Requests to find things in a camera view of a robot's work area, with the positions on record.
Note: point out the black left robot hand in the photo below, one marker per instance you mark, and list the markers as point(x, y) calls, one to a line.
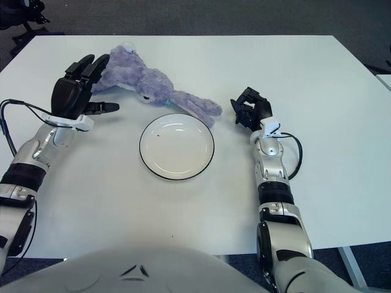
point(67, 97)

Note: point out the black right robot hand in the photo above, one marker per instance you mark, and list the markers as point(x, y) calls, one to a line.
point(259, 110)

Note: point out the purple plush bunny doll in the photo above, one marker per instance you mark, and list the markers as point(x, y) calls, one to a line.
point(152, 82)

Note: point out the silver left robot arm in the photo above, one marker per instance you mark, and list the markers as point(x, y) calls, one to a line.
point(27, 158)

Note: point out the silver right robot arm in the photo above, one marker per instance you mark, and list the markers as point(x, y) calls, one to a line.
point(275, 189)

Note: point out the white plate black rim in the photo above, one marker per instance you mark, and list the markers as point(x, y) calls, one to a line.
point(177, 149)

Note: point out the black office chair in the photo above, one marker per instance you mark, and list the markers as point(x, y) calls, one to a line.
point(27, 24)

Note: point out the white neighbouring table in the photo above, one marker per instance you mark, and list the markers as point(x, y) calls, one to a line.
point(385, 81)

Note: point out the white table leg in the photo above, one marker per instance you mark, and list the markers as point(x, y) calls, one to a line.
point(351, 265)

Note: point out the grey robot torso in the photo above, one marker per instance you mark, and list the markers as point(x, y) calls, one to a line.
point(122, 271)

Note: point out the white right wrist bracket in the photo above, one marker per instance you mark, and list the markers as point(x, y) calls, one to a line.
point(270, 128)

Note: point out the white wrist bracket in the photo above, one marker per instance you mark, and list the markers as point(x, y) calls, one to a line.
point(84, 122)
point(270, 128)

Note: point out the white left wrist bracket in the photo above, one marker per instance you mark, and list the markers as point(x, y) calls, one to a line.
point(84, 122)

